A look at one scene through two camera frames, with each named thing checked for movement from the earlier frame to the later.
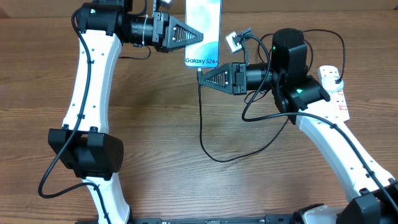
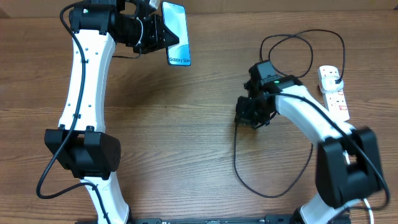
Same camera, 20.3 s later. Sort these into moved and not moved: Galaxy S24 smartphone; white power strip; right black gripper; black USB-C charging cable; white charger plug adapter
Moved: black USB-C charging cable; Galaxy S24 smartphone; right black gripper
Not moved: white charger plug adapter; white power strip
